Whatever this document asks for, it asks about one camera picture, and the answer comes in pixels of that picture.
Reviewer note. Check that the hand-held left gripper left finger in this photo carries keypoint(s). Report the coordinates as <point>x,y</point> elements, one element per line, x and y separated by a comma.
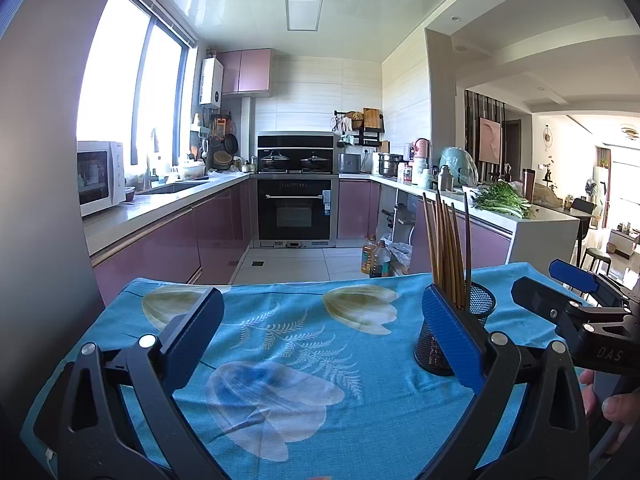
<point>192,332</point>

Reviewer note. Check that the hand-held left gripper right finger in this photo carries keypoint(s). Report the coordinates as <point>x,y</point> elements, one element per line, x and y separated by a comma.
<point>450,340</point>

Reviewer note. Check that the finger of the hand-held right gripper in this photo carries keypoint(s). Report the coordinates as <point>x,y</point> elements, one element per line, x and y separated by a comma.
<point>572,274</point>
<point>540,297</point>

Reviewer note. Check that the black mesh utensil holder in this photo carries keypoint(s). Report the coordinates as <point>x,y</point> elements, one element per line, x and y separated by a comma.
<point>432,355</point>

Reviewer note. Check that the bunch of wooden chopsticks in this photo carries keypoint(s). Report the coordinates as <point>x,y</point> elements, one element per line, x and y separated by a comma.
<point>442,250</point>

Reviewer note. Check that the person's right hand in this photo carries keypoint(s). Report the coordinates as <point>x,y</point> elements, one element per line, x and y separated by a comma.
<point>622,406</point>

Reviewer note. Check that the round dark stool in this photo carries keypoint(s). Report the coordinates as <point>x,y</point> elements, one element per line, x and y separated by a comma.
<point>595,255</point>

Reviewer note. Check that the dark dining chair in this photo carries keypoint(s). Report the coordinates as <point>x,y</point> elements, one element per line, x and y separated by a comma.
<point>581,208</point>

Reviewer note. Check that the clear plastic bag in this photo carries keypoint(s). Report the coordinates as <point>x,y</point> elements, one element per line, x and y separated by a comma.
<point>400,257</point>

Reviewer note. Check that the pink kitchen base cabinet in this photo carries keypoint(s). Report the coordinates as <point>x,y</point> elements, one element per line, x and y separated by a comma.
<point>185,235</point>
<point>360,210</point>

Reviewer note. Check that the bunch of green vegetables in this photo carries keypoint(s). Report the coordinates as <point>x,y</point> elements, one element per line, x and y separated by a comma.
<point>502,201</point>

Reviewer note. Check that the blue floral tablecloth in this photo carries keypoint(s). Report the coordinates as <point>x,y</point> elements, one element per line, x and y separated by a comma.
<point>300,385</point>

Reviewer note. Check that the pale green round appliance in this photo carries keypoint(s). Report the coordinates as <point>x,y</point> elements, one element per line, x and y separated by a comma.
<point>459,165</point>

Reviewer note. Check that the black integrated stove with oven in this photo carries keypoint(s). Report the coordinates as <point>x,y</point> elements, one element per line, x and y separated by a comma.
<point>295,210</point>

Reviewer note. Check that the white casserole pot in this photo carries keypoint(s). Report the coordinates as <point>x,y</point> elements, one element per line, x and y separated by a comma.
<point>191,170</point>

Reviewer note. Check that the chrome sink faucet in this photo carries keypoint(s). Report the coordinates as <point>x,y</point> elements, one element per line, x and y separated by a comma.
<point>152,160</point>

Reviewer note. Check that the white microwave oven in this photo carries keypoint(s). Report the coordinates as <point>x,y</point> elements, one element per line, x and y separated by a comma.
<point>100,177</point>

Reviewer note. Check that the stainless steel stock pot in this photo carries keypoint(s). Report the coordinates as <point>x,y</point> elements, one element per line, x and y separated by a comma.
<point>390,165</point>

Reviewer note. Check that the pink electric kettle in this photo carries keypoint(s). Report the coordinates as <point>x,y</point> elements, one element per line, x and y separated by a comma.
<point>422,149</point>

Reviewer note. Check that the black lidded cooking pot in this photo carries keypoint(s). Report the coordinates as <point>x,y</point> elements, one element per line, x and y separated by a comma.
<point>314,160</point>
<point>274,158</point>

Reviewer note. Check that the hanging black frying pan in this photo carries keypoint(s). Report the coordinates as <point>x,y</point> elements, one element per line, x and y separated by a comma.
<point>231,144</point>

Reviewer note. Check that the dark slatted room divider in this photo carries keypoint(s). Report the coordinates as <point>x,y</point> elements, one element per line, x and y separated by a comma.
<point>472,105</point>

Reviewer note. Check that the wooden cutting board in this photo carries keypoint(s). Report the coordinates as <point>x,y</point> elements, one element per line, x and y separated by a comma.
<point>373,118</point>

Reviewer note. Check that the large kitchen window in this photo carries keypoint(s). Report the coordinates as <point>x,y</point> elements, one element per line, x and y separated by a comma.
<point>115,80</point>

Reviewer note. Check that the square ceiling light panel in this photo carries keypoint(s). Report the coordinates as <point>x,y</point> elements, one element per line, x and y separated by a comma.
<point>303,15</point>

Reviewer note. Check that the round wall clock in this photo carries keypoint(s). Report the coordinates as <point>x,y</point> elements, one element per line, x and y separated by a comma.
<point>547,135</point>

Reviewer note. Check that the pink framed wall picture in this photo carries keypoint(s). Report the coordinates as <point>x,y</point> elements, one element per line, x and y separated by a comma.
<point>490,140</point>

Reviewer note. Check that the black wall storage rack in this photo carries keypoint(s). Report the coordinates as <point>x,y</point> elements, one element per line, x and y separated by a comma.
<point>356,127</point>

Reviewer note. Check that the white wall water heater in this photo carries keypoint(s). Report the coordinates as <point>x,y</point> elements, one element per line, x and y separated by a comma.
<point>211,82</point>

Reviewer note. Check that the pink wall cabinet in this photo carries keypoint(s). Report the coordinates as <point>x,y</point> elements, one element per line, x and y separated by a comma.
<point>245,72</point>

